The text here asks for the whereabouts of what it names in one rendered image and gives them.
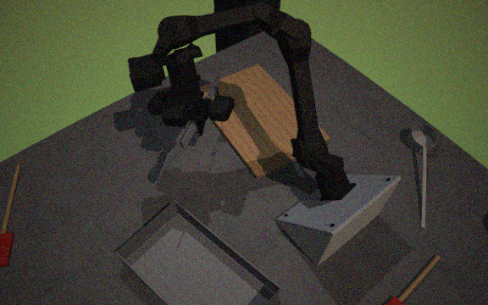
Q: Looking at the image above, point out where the brown wooden board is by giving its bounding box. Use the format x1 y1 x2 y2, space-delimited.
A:
212 64 298 179

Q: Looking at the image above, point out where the red spatula with brown handle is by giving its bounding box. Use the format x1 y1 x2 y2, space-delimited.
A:
0 165 21 266

